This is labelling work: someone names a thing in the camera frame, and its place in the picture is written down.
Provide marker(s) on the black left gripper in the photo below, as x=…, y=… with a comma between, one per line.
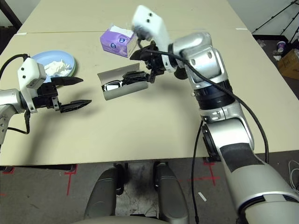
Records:
x=46, y=95

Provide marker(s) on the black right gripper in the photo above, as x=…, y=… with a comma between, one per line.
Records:
x=154, y=63

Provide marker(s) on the white tissue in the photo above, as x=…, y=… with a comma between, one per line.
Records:
x=56, y=67

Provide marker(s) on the blue plate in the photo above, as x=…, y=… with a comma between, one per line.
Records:
x=46, y=57

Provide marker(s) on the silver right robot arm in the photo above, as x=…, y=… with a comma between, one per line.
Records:
x=205, y=65

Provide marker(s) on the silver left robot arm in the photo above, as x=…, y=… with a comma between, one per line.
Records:
x=9, y=100

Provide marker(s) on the green plate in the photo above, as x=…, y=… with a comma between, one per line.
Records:
x=75, y=67

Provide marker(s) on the grey glasses case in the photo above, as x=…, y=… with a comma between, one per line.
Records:
x=126, y=92

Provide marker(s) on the purple tissue box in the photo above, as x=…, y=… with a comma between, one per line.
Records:
x=114, y=42

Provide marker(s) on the white tape strip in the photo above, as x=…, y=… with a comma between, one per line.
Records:
x=21, y=33
x=241, y=29

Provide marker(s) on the black table foot bar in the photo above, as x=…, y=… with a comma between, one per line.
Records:
x=35, y=167

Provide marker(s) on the black-framed side table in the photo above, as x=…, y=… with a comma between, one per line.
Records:
x=14, y=14

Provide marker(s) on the grey robot left leg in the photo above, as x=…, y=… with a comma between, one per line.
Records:
x=102, y=193

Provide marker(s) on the grey robot leg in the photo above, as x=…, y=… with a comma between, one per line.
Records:
x=102, y=193
x=171, y=193

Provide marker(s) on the grey robot right leg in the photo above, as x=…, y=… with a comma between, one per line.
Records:
x=171, y=193

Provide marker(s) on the black tripod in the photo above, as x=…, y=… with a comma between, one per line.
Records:
x=271, y=19

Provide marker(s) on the purple white cup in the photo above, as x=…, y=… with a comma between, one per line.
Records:
x=281, y=46

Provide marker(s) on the white floor tape piece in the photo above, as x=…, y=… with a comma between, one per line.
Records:
x=202, y=196

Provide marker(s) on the cardboard box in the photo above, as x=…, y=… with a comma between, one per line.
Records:
x=289, y=65

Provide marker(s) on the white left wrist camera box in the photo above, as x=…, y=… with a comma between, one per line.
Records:
x=28, y=70

